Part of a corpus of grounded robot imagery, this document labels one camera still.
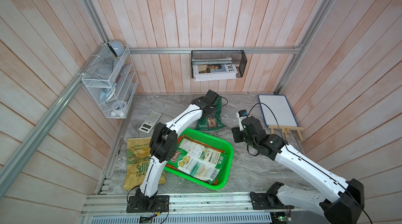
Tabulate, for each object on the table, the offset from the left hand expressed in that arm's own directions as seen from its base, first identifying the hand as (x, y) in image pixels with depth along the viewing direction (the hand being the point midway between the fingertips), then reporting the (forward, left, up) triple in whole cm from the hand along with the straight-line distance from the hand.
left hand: (209, 112), depth 94 cm
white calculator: (0, +40, -11) cm, 41 cm away
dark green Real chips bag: (-8, +3, -1) cm, 8 cm away
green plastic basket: (-20, -8, -5) cm, 22 cm away
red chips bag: (-27, +8, -8) cm, 29 cm away
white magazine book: (+21, -3, +16) cm, 27 cm away
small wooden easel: (-6, -49, -10) cm, 51 cm away
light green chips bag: (-28, +7, -7) cm, 30 cm away
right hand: (-15, -12, +7) cm, 20 cm away
